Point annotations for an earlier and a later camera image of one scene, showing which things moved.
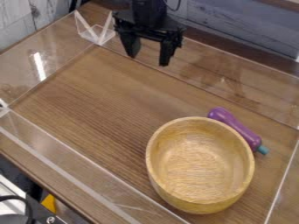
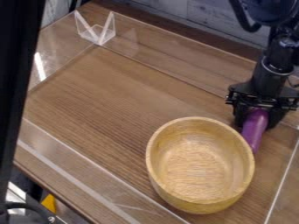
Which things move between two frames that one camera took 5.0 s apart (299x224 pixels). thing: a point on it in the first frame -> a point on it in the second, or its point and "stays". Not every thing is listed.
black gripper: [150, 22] -> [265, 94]
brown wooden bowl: [201, 164] stays
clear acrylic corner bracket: [98, 33] stays
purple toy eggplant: [251, 137] -> [255, 126]
